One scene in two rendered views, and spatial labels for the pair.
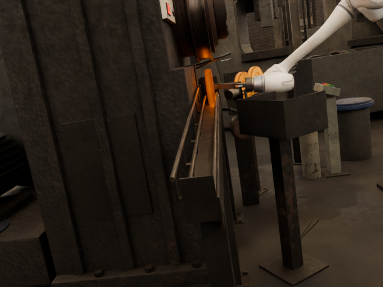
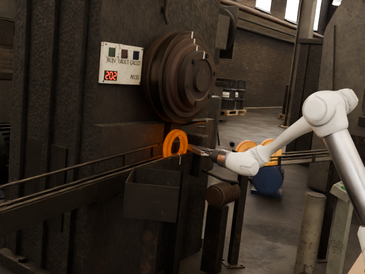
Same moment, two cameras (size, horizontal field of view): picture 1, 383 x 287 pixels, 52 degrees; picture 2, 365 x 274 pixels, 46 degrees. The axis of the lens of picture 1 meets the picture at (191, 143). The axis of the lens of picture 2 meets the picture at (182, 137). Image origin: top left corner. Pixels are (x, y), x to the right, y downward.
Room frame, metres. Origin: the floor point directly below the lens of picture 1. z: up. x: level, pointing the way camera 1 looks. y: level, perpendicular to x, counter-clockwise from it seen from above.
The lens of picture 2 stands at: (0.00, -1.24, 1.15)
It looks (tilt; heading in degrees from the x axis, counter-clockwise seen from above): 9 degrees down; 29
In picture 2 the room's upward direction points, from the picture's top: 6 degrees clockwise
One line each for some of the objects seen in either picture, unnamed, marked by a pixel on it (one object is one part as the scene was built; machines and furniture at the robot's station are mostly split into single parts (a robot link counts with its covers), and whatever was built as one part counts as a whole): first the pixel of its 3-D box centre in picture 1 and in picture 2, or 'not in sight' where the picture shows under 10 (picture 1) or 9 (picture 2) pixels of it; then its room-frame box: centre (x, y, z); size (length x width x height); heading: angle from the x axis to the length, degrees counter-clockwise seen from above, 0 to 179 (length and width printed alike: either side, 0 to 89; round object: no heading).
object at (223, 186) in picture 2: (245, 159); (219, 226); (2.28, -0.31, 0.27); 0.22 x 0.13 x 0.53; 174
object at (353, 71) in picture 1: (338, 85); not in sight; (4.26, -1.69, 0.39); 1.03 x 0.83 x 0.77; 99
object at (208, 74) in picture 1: (210, 87); (175, 146); (1.97, -0.14, 0.75); 0.18 x 0.03 x 0.18; 174
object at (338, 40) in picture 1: (343, 61); not in sight; (5.84, -2.42, 0.55); 1.10 x 0.53 x 1.10; 14
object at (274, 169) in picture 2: not in sight; (269, 176); (4.25, 0.02, 0.17); 0.57 x 0.31 x 0.34; 14
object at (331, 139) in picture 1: (330, 128); (340, 235); (2.56, -0.94, 0.31); 0.24 x 0.16 x 0.62; 174
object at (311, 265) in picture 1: (288, 186); (147, 260); (1.45, -0.35, 0.36); 0.26 x 0.20 x 0.72; 29
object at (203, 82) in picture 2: (219, 8); (198, 79); (1.96, -0.23, 1.11); 0.28 x 0.06 x 0.28; 174
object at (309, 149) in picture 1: (308, 140); (309, 236); (2.54, -0.78, 0.26); 0.12 x 0.12 x 0.52
